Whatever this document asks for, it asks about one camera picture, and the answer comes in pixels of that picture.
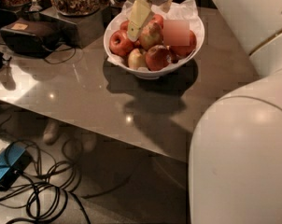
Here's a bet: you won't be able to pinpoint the black floor cables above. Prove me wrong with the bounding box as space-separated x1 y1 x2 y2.
0 114 139 224

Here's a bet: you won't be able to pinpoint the red apple front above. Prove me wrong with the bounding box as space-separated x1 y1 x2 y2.
146 45 171 71

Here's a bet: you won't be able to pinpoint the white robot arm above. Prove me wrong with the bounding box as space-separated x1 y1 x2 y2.
189 0 282 224

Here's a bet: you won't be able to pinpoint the metal scoop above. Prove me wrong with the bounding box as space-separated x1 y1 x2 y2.
29 0 42 12

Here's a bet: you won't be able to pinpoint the red apple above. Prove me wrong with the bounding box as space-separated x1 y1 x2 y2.
120 20 129 31
150 14 163 27
109 30 134 57
146 45 171 71
170 30 197 58

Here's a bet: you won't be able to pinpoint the white bowl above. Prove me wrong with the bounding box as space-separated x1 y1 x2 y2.
103 0 205 80

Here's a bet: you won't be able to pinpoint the dark square jar stand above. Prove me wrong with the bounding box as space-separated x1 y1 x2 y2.
40 7 105 49

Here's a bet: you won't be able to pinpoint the white paper bowl liner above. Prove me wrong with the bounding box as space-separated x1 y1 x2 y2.
106 0 204 72

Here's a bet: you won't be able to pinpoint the red apple right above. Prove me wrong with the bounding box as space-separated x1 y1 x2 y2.
170 30 197 58

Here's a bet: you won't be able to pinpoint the red apple back left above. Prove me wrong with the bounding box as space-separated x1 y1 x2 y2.
120 20 129 31

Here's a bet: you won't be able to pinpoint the white shoe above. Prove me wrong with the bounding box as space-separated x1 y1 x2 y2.
43 119 59 145

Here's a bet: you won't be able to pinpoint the black device with label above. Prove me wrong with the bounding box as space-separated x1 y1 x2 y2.
0 19 62 58

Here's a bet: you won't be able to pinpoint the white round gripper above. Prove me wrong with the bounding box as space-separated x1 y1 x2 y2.
127 0 173 42

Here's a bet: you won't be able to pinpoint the yellow-green apple front left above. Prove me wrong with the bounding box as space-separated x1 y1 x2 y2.
128 49 147 70

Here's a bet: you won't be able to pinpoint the blue box on floor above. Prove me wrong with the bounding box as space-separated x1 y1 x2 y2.
0 145 33 191

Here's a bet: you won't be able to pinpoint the red apple back center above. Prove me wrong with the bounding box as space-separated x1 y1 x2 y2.
150 14 163 27

